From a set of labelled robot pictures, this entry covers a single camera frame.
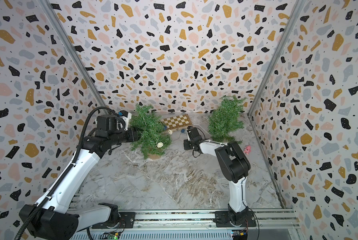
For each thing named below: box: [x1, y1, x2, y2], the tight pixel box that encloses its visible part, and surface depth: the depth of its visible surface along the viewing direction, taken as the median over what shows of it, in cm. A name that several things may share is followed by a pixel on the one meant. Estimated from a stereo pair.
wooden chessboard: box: [160, 113, 193, 132], surface depth 115 cm
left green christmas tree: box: [129, 103, 172, 160], surface depth 78 cm
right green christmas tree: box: [208, 95, 247, 145], surface depth 84 cm
